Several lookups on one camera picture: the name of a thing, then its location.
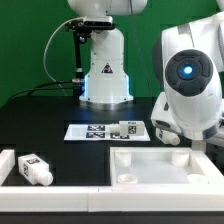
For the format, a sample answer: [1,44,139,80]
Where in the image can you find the black cables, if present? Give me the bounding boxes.
[7,79,83,103]

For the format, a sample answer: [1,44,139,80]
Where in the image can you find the white square table top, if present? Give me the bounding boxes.
[110,147,224,186]

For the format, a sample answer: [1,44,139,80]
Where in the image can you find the white marker sheet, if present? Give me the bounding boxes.
[64,124,150,141]

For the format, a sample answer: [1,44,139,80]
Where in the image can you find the black camera on stand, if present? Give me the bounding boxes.
[65,16,115,33]

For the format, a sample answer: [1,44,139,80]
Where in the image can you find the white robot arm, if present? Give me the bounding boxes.
[67,0,224,146]

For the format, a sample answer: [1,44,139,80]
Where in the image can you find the black camera stand pole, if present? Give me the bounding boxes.
[73,31,84,95]

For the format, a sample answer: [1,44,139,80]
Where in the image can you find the white camera cable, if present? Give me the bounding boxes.
[42,18,79,98]

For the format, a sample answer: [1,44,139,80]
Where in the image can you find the white U-shaped fence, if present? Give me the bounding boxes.
[0,150,224,212]

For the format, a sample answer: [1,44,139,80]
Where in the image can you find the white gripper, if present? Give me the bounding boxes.
[150,91,224,148]

